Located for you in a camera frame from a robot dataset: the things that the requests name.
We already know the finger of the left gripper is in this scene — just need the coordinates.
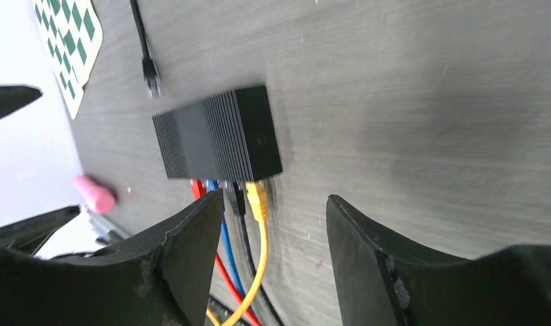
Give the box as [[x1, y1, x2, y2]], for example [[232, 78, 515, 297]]
[[0, 205, 81, 255], [0, 85, 43, 119]]

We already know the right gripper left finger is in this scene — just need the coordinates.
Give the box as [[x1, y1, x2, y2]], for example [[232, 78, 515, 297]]
[[0, 190, 223, 325]]

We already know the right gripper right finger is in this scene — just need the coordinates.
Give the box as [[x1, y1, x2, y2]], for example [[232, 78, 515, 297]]
[[326, 195, 551, 325]]

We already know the green white chessboard mat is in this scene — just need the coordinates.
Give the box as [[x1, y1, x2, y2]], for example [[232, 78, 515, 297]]
[[33, 0, 103, 120]]

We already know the blue ethernet cable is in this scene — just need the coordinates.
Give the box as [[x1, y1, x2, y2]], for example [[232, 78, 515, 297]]
[[206, 179, 254, 316]]

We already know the black ethernet cable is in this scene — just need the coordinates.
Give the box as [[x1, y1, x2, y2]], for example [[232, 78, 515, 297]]
[[225, 181, 286, 326]]

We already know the yellow ethernet cable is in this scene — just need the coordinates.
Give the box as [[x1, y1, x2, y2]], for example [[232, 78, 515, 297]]
[[206, 181, 271, 326]]

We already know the black network switch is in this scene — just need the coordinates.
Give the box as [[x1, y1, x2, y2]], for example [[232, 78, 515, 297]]
[[152, 85, 283, 182]]

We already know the pink cylinder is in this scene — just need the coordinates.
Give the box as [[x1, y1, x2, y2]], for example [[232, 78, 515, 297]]
[[73, 175, 116, 214]]

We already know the red ethernet cable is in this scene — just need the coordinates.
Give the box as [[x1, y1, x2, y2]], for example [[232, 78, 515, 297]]
[[191, 179, 262, 326]]

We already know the black cable to router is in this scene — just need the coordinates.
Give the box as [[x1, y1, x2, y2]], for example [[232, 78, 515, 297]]
[[130, 0, 163, 98]]

